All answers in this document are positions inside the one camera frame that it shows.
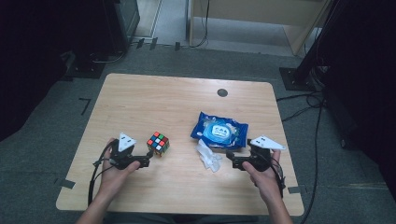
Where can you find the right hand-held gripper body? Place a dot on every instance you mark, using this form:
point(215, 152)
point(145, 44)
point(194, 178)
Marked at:
point(261, 155)

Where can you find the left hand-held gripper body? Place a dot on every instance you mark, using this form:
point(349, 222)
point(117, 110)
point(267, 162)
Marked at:
point(124, 152)

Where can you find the multicoloured puzzle cube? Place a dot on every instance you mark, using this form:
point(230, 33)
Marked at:
point(158, 143)

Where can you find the white wet wipe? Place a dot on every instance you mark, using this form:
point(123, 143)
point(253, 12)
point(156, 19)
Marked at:
point(209, 157)

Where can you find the blue wet wipes packet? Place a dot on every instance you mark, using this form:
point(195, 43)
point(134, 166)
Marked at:
point(219, 130)

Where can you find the person's right hand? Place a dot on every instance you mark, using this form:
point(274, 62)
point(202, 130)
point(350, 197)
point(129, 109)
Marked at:
point(264, 183)

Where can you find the person's left hand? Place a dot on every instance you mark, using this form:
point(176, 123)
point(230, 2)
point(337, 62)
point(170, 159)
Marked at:
point(113, 180)

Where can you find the grey tape piece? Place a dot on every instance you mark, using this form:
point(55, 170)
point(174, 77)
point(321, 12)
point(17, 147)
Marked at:
point(294, 189)
point(67, 184)

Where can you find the black round table grommet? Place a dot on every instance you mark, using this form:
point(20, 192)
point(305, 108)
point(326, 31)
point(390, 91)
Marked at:
point(222, 92)

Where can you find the black stand base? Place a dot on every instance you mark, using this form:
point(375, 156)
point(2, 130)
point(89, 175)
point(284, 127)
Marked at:
point(85, 67)

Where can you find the black metal stand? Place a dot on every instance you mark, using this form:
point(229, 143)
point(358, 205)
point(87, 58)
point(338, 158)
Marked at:
point(306, 70)

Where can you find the black floor tape strip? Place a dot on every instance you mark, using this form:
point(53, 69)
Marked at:
point(177, 46)

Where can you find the dark curtain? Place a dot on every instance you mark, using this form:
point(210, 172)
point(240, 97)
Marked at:
point(367, 77)
point(31, 62)

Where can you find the black cabinet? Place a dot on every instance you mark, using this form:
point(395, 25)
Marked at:
point(123, 21)

